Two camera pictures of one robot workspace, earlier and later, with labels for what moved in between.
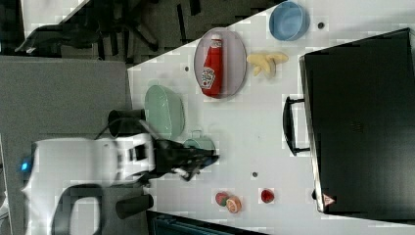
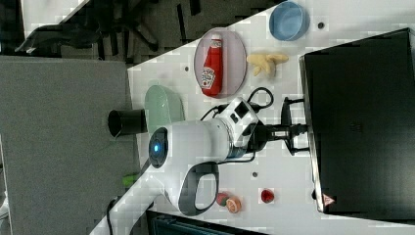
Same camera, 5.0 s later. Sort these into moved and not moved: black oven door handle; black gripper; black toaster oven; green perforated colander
Moved: black gripper
Not moved: black oven door handle; black toaster oven; green perforated colander
